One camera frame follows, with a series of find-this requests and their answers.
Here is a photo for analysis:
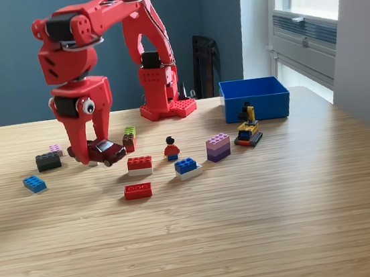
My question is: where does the wide red on white bricks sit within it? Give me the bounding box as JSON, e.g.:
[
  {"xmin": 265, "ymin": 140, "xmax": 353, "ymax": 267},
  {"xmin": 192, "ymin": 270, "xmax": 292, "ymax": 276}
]
[{"xmin": 126, "ymin": 155, "xmax": 155, "ymax": 178}]

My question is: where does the green brown red brick stack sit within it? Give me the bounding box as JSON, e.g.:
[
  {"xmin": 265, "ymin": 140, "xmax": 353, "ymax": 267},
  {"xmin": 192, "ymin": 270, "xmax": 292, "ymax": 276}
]
[{"xmin": 120, "ymin": 125, "xmax": 139, "ymax": 154}]

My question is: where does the black chair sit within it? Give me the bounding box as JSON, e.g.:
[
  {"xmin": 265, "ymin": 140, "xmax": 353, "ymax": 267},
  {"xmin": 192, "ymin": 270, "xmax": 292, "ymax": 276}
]
[{"xmin": 187, "ymin": 32, "xmax": 227, "ymax": 100}]

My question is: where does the dark red toy car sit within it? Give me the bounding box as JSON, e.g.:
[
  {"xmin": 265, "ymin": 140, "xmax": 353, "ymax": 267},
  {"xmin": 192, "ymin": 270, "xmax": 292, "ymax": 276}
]
[{"xmin": 66, "ymin": 135, "xmax": 129, "ymax": 172}]

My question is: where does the pink and purple brick stack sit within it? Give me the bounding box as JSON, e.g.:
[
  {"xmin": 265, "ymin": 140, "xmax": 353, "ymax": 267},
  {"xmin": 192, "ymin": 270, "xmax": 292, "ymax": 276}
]
[{"xmin": 204, "ymin": 132, "xmax": 234, "ymax": 164}]

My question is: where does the black table clamp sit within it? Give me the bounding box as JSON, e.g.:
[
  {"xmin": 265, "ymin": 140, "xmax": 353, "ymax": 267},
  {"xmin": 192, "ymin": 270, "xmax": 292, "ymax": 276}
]
[{"xmin": 178, "ymin": 79, "xmax": 198, "ymax": 101}]

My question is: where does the grey window vent unit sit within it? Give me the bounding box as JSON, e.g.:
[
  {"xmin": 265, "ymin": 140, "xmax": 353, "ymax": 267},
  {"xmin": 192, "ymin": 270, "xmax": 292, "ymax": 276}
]
[{"xmin": 267, "ymin": 3, "xmax": 347, "ymax": 96}]

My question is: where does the light blue brick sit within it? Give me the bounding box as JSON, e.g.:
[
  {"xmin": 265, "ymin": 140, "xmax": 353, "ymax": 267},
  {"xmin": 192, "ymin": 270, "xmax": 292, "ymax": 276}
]
[{"xmin": 21, "ymin": 174, "xmax": 48, "ymax": 195}]

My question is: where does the toy figure red shirt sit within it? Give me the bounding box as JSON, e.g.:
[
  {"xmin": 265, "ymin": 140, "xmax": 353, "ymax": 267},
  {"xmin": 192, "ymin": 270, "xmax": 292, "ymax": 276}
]
[{"xmin": 161, "ymin": 134, "xmax": 183, "ymax": 162}]

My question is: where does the blue plastic bin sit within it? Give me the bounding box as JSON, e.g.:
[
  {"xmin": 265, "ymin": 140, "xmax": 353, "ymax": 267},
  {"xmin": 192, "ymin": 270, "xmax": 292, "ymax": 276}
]
[{"xmin": 217, "ymin": 73, "xmax": 294, "ymax": 126}]

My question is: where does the blue on white brick stack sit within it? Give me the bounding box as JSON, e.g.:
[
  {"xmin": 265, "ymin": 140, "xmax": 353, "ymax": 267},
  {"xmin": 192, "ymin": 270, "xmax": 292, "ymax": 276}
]
[{"xmin": 173, "ymin": 156, "xmax": 204, "ymax": 182}]

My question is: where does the yellow toy digger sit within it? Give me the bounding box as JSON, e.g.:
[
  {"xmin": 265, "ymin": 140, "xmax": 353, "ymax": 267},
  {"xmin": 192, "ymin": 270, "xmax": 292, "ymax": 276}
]
[{"xmin": 229, "ymin": 99, "xmax": 265, "ymax": 150}]

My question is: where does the red brick with circles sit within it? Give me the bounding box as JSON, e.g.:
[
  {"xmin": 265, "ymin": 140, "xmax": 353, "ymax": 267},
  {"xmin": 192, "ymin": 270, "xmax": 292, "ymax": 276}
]
[{"xmin": 123, "ymin": 181, "xmax": 153, "ymax": 201}]

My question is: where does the black brick stack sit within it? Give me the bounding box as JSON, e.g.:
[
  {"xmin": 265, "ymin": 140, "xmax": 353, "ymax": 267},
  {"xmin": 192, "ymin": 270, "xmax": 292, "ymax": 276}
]
[{"xmin": 34, "ymin": 150, "xmax": 63, "ymax": 174}]

